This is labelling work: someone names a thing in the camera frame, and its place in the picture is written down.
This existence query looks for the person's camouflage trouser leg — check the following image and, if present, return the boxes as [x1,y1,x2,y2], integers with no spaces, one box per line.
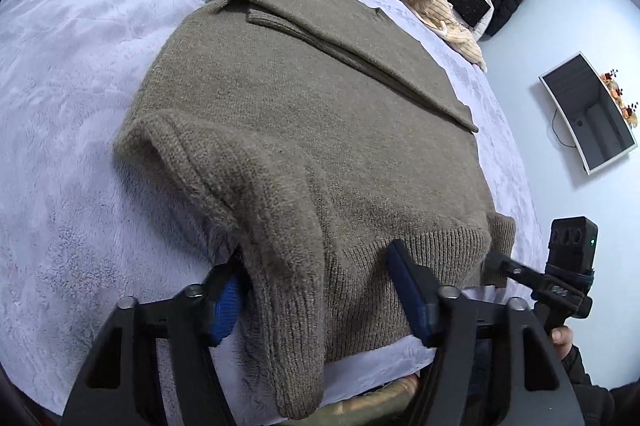
[320,376,421,426]

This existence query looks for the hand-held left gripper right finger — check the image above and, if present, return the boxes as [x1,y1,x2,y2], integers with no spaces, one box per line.
[386,240,586,426]

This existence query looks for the cream striped garment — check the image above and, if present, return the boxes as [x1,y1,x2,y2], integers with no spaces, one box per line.
[377,0,488,74]

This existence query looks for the wall-mounted television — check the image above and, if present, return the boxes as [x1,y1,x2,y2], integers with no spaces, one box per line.
[539,52,638,177]

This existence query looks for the brown knitted sweater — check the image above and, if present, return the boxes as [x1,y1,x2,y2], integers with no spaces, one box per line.
[112,0,517,421]

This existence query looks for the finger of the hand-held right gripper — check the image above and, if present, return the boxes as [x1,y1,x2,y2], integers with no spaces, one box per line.
[482,251,551,293]

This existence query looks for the orange artificial flowers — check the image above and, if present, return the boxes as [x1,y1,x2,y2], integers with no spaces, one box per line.
[600,68,640,129]

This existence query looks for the person's right hand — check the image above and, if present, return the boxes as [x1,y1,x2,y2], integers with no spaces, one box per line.
[550,325,576,360]

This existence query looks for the lavender plush blanket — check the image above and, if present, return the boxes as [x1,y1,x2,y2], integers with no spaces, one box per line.
[0,0,546,426]

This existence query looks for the black television cable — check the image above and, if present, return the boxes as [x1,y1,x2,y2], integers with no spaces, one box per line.
[551,108,581,149]

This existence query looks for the person's right forearm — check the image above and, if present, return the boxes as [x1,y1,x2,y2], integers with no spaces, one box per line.
[557,346,640,426]

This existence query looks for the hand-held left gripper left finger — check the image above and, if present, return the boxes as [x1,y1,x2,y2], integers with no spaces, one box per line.
[60,263,246,426]

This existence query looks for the black jacket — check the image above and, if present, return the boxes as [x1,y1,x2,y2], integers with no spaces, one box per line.
[482,0,532,37]

